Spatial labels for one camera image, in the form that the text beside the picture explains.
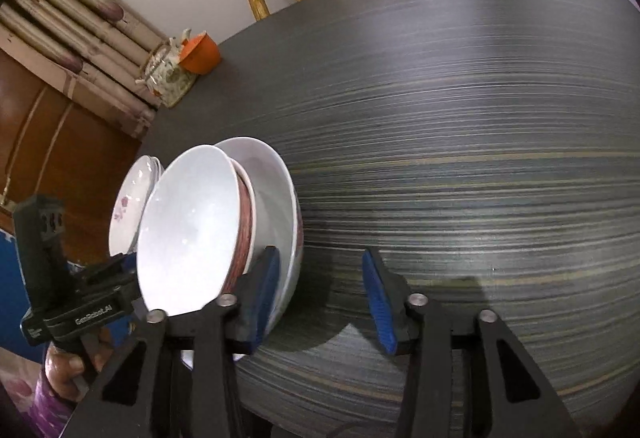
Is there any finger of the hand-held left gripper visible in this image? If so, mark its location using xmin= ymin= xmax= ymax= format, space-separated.
xmin=75 ymin=254 xmax=140 ymax=291

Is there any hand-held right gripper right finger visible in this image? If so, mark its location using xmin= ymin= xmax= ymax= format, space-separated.
xmin=361 ymin=245 xmax=583 ymax=438

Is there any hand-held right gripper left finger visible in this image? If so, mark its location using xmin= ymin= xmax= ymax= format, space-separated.
xmin=62 ymin=245 xmax=282 ymax=438

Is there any white plate with pink flowers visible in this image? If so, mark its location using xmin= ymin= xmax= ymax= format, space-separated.
xmin=109 ymin=155 xmax=159 ymax=255

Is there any white bowl with green floral print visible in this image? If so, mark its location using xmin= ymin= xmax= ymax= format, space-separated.
xmin=232 ymin=158 xmax=259 ymax=269

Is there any white bowl with grey floral print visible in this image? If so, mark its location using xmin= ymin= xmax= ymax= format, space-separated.
xmin=215 ymin=137 xmax=304 ymax=335

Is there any white bowl with red pattern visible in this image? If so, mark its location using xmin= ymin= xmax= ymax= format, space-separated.
xmin=136 ymin=144 xmax=251 ymax=319

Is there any person's left hand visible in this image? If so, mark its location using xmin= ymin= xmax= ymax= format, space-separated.
xmin=44 ymin=315 xmax=117 ymax=400

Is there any brass door latch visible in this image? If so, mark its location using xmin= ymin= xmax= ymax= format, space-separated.
xmin=0 ymin=178 xmax=17 ymax=215

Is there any brown wooden cabinet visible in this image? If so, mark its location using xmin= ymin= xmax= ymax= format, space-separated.
xmin=0 ymin=48 xmax=143 ymax=269

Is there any pink floral cloth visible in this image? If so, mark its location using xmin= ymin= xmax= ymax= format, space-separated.
xmin=0 ymin=350 xmax=48 ymax=421

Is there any floral ceramic teapot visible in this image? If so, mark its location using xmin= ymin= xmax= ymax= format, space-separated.
xmin=136 ymin=29 xmax=198 ymax=108

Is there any orange cup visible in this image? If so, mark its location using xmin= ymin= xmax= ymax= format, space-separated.
xmin=178 ymin=32 xmax=222 ymax=75

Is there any beige patterned curtain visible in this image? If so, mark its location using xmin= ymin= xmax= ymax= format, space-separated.
xmin=0 ymin=0 xmax=168 ymax=139

